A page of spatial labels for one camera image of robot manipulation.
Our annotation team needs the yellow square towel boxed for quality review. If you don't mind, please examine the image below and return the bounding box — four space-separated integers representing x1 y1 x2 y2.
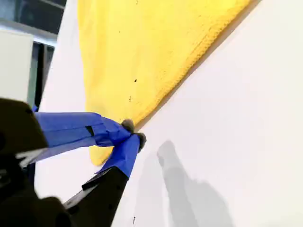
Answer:
77 0 258 167

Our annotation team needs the white box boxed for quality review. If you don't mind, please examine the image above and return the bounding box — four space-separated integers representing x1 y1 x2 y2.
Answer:
0 30 33 104

